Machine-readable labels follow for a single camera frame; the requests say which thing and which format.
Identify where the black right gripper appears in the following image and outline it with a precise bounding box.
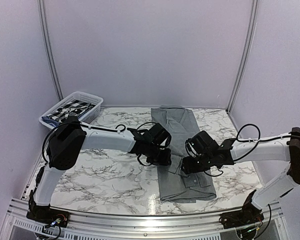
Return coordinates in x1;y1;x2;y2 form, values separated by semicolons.
180;153;214;175

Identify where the grey long sleeve shirt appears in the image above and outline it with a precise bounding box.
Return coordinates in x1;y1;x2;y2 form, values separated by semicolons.
151;106;217;203

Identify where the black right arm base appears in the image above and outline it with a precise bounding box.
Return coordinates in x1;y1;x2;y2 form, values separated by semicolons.
219;198;264;229

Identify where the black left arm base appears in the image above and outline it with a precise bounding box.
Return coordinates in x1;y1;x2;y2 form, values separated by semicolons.
26;206;70;228

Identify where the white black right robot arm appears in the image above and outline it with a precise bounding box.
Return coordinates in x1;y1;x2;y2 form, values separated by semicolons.
180;127;300;224

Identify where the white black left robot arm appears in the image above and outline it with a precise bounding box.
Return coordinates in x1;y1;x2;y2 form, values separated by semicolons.
28;116;172;223

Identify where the white plastic laundry basket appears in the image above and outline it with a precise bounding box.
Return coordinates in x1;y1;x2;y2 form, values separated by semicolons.
38;91;104;129

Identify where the black white plaid shirt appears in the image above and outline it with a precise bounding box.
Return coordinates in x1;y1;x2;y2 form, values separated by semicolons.
46;99;96;123

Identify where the blue patterned folded shirt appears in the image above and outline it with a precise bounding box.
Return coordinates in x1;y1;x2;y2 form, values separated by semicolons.
41;116;61;128

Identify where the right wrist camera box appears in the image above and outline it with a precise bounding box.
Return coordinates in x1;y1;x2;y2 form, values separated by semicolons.
185;130;219;158

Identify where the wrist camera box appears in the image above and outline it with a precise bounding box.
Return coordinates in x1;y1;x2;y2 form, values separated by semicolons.
148;123;172;148
185;130;219;158

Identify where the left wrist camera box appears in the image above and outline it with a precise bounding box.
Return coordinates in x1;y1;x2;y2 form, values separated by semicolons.
148;123;172;148

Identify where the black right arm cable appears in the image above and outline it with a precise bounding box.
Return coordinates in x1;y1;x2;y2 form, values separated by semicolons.
203;123;300;178

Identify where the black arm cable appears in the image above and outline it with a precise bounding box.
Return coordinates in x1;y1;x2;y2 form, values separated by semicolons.
41;121;171;168
203;123;300;178

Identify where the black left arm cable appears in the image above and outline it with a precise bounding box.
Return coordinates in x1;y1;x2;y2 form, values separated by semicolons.
41;121;171;168

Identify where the aluminium front rail frame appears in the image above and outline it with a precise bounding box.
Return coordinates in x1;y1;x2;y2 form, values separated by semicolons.
4;197;288;240

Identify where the aluminium corner post right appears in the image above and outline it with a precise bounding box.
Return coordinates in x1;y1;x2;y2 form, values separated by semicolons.
226;0;260;114

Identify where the aluminium corner post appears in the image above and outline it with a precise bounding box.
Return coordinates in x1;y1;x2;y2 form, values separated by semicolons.
226;0;260;114
37;0;64;101

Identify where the aluminium corner post left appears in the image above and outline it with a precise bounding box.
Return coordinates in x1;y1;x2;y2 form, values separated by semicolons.
37;0;64;101

